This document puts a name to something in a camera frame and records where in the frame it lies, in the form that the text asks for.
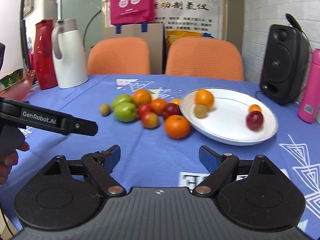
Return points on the magenta tote bag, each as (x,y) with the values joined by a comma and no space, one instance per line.
(131,11)

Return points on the white round plate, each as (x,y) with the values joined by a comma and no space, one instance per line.
(225,122)

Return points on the orange in pile middle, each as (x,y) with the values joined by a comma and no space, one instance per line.
(158,106)

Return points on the small tan kiwi fruit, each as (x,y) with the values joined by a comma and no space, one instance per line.
(200,111)

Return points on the dark red plum in pile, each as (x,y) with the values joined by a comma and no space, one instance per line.
(171,109)

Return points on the left orange chair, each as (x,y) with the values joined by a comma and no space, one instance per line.
(125,55)

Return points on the green apple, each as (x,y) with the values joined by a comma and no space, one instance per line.
(121,99)
(125,112)

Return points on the right orange chair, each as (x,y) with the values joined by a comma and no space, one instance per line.
(205,57)

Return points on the small red tomato fruit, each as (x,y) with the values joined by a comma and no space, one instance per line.
(143,109)

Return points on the white thermos jug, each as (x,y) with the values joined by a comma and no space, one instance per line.
(69,58)

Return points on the left hand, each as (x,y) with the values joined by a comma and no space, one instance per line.
(5,168)

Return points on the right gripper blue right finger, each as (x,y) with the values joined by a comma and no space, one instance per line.
(210,159)

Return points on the orange behind apples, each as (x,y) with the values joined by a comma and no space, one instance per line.
(141,96)

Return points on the pink thermos bottle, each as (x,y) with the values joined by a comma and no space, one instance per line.
(309,104)

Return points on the black microphone on speaker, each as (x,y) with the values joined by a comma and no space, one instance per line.
(293,21)

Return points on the small yellow orange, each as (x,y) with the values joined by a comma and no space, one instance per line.
(176,101)

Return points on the large front orange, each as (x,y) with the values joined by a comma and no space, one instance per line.
(177,126)

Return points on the green apple front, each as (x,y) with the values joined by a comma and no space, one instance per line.
(125,112)

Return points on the dark red plum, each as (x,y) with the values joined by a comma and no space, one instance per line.
(171,109)
(254,120)

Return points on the white poster with chinese text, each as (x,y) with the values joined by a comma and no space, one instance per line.
(202,16)

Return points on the brown cardboard box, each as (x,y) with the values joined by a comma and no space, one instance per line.
(152,33)

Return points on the green apple back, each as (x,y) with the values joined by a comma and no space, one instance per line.
(121,99)

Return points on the yellow snack bag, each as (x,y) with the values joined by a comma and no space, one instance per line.
(173,35)

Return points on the small orange on plate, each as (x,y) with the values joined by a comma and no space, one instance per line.
(254,108)

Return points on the red thermos jug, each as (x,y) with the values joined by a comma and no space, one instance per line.
(43,55)

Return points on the large orange on plate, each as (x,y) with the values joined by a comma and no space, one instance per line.
(204,97)

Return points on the black speaker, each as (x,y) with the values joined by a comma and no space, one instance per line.
(285,63)

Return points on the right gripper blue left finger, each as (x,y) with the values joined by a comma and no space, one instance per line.
(107,159)

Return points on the orange chair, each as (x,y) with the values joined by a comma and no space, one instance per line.
(205,57)
(125,55)

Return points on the red yellow nectarine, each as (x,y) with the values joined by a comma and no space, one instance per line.
(150,120)

